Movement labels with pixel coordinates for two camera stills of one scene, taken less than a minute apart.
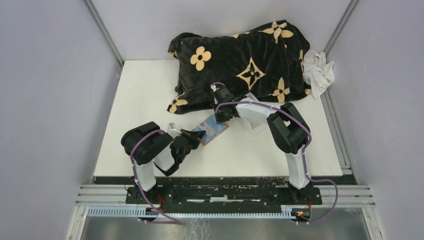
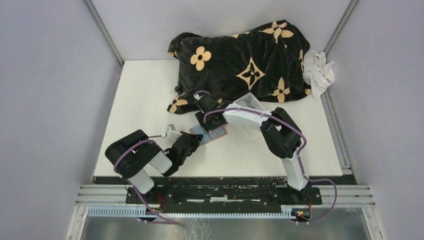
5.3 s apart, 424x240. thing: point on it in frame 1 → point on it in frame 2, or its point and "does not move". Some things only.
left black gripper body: (193, 143) does not move
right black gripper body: (222, 116) → (209, 124)
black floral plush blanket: (266, 62) does not move
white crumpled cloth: (318, 73) does not move
